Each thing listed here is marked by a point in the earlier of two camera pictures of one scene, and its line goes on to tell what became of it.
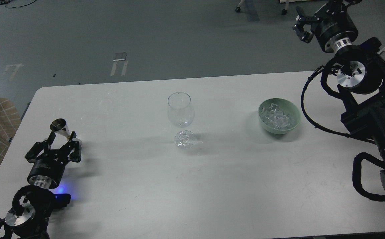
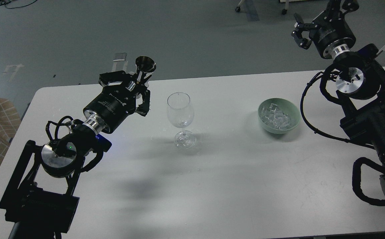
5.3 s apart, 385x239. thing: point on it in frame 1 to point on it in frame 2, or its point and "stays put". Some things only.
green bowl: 279,116 stays put
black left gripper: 47,169 to 116,102
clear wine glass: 181,112 stays put
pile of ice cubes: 275,118 stays put
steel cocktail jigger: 60,126 to 145,65
